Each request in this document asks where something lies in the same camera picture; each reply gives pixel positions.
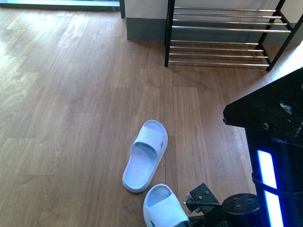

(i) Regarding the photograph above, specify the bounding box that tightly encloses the black gripper body with camera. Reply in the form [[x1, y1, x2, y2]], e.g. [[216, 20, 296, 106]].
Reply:
[[184, 183, 260, 227]]

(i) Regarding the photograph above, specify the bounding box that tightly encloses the light blue slide slipper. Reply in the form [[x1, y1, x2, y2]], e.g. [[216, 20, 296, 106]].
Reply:
[[122, 120, 168, 193]]

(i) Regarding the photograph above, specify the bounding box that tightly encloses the black metal shoe rack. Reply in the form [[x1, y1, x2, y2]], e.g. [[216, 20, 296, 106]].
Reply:
[[164, 0, 303, 71]]

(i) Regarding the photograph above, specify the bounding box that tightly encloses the large glass window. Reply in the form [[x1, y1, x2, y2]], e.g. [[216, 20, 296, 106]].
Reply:
[[0, 0, 125, 18]]

